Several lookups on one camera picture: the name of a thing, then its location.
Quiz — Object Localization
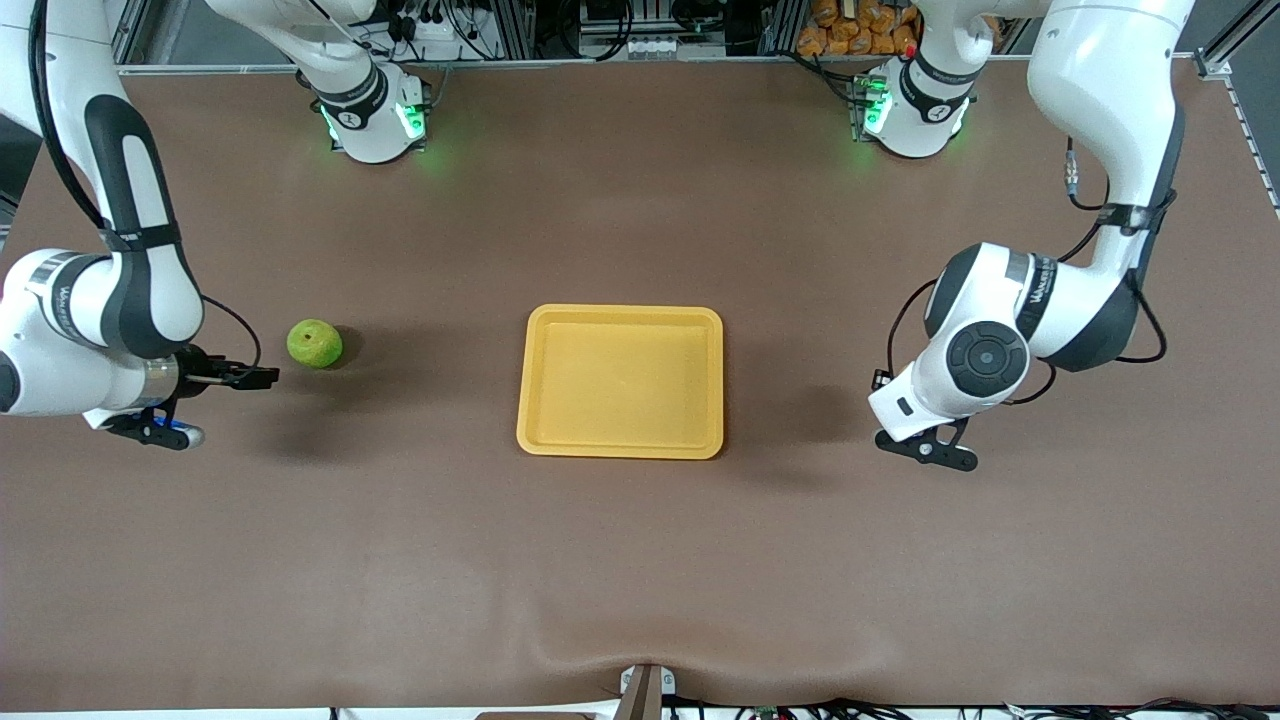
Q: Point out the brown table cover mat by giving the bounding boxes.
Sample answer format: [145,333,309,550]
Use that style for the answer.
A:
[0,60,1280,713]

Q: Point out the bag of orange bread rolls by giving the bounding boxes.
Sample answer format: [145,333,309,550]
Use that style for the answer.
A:
[797,0,921,57]

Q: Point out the aluminium table edge rail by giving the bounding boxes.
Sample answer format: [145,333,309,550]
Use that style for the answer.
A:
[118,52,1201,77]

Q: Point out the white power strip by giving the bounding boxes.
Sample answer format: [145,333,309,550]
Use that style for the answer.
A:
[385,10,471,63]

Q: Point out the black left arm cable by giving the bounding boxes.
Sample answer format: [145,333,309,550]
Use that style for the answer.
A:
[872,138,1169,407]

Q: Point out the green apple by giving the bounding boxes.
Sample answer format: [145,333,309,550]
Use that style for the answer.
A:
[286,318,344,370]

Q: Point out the metal table clamp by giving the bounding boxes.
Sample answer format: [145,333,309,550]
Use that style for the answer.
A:
[618,664,677,720]

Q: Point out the yellow plastic tray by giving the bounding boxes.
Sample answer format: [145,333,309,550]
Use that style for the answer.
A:
[516,304,725,461]

